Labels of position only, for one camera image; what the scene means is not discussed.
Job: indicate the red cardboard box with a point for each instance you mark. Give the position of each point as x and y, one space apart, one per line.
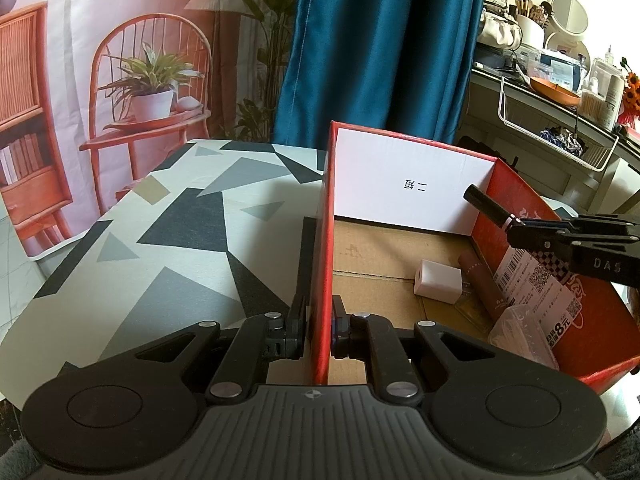
400 175

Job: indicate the clear plastic packet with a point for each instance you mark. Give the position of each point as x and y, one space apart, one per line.
520 332

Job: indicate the round white mirror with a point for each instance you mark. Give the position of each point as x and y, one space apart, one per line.
569 12

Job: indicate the red vase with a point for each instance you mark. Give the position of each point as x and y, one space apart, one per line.
630 119

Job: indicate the white makeup brush holder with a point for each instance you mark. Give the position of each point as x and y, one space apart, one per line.
530 30

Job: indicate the brown lipstick tube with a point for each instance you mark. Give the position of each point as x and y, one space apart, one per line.
482 285

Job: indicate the white cloth bag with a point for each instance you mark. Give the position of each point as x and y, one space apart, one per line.
497 27

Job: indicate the small white box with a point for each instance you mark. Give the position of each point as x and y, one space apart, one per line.
435 280

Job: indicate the printed room backdrop cloth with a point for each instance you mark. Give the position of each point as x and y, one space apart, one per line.
75 60

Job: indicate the white lotion bottle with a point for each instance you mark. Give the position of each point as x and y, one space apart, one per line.
611 100

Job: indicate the clear glass bottle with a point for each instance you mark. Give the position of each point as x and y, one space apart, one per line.
472 310

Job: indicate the blue curtain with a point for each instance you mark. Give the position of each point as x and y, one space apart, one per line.
380 45

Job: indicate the grey dressing table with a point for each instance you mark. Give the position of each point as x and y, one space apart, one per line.
550 175

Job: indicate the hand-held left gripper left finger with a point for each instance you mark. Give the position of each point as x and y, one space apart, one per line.
301 317

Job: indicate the orange bowl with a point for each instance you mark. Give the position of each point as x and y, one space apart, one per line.
555 92

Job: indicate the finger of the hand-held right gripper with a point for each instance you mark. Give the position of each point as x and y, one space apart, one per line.
540 235

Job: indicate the round white cosmetic case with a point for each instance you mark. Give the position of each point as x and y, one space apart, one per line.
565 50

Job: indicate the geometric patterned tablecloth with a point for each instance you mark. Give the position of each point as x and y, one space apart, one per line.
175 240

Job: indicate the orange flower bouquet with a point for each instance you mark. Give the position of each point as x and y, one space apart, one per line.
632 87

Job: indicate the cotton swab container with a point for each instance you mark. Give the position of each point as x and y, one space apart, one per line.
592 105

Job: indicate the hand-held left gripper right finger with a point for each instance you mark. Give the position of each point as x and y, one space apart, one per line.
340 322

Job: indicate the black cosmetic tube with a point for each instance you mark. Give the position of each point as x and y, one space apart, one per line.
485 202

